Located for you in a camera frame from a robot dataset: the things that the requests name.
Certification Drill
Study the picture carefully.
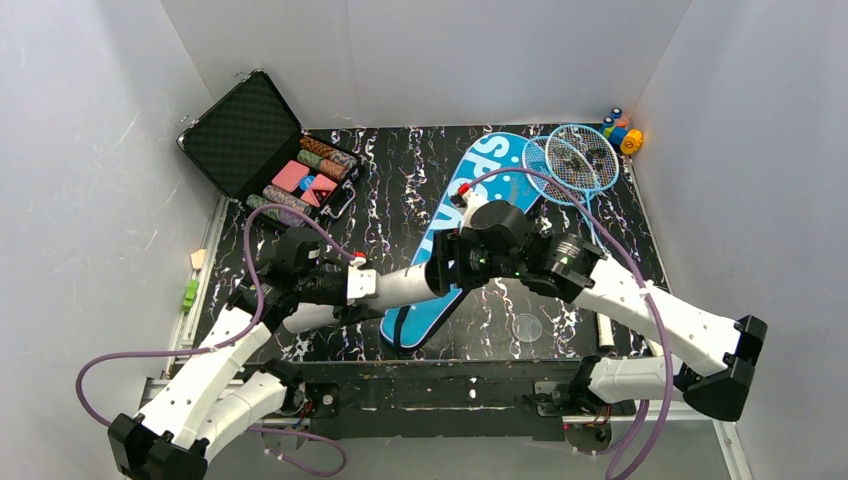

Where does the white shuttlecock tube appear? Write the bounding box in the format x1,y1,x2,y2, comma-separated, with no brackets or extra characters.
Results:
282,263,447,334

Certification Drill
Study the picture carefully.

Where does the clear plastic tube lid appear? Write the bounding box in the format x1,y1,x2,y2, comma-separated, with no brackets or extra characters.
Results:
512,313,543,343

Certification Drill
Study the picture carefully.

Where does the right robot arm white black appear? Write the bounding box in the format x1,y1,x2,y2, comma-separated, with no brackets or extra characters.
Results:
425,200,767,422

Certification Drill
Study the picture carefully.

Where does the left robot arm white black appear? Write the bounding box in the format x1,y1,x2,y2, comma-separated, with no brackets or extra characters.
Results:
107,227,347,479

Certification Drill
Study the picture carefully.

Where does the blue badminton racket left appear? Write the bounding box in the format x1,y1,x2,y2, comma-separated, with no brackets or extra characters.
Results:
521,136,601,212

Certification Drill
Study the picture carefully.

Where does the blue badminton racket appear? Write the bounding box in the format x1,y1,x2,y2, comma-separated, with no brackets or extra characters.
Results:
544,124,621,350
521,136,601,212

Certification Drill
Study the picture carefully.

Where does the blue badminton racket right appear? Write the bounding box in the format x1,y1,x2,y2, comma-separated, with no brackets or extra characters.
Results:
544,124,621,350

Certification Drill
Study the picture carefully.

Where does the poker chip roll front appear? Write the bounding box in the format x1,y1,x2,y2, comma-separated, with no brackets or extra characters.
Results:
246,194,304,227

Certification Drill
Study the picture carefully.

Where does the blue racket bag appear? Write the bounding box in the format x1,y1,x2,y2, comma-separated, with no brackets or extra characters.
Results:
378,131,552,353

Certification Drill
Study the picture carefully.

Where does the red card box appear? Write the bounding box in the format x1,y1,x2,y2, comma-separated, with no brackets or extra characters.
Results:
299,174,337,207

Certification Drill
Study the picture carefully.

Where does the poker chip roll purple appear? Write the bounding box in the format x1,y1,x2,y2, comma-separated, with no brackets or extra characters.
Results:
262,185,313,216

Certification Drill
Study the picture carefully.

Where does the pink card box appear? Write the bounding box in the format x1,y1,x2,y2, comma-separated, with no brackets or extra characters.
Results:
271,160,312,193

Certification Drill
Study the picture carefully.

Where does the poker chip roll green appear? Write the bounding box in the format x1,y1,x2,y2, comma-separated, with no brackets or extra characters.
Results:
297,149,349,181

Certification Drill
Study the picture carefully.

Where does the wooden block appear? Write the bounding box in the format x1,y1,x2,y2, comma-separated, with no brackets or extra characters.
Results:
190,249,207,271

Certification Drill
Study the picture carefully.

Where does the green clip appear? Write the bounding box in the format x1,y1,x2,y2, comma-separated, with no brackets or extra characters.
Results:
181,279,199,313

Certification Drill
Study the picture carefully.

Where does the poker chip roll brown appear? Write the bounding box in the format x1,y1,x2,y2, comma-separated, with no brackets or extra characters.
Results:
299,136,358,169

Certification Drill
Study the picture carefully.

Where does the black base beam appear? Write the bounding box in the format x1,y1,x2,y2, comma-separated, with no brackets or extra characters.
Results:
165,357,664,444

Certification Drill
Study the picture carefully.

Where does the black aluminium case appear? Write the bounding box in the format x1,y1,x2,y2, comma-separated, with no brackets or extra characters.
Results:
176,69,364,222

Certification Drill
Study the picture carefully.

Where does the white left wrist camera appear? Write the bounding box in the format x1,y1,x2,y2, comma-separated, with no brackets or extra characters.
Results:
346,267,380,305

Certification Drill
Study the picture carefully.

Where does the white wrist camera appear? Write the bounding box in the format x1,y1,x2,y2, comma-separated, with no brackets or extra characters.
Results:
346,267,380,305
455,183,488,229

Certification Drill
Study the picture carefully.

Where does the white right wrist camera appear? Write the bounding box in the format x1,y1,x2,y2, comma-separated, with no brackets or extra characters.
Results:
455,183,488,229

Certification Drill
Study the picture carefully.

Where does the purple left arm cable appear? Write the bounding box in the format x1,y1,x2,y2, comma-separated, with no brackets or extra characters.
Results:
75,203,362,478

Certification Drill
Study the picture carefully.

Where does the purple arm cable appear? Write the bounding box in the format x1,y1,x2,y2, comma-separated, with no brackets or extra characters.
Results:
463,166,676,480
75,203,362,478

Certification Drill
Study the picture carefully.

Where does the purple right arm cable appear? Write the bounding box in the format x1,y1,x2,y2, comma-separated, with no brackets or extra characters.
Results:
463,166,676,480

